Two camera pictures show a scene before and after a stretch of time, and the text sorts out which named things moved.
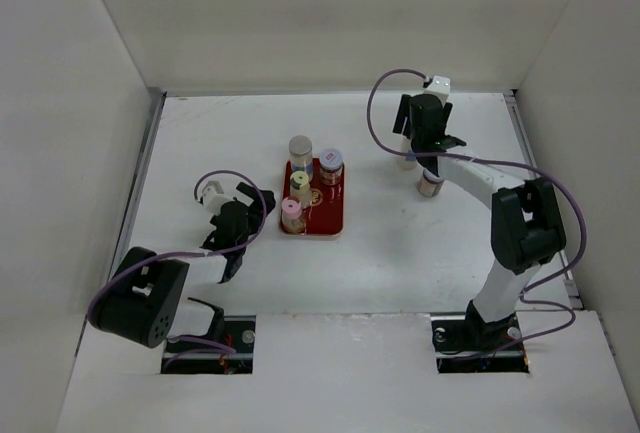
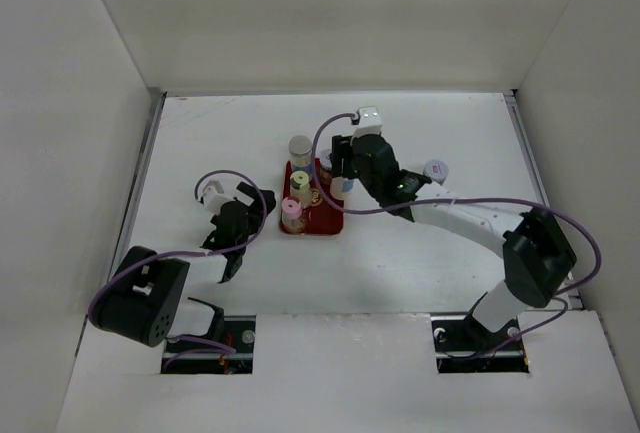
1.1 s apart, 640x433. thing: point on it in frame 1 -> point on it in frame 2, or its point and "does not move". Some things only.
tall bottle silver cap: x=405 y=161 -> x=339 y=186
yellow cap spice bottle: x=300 y=186 does not move
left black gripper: x=256 y=210 does not move
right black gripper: x=404 y=112 -> x=342 y=149
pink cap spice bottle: x=292 y=218 does not move
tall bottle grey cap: x=301 y=154 does not move
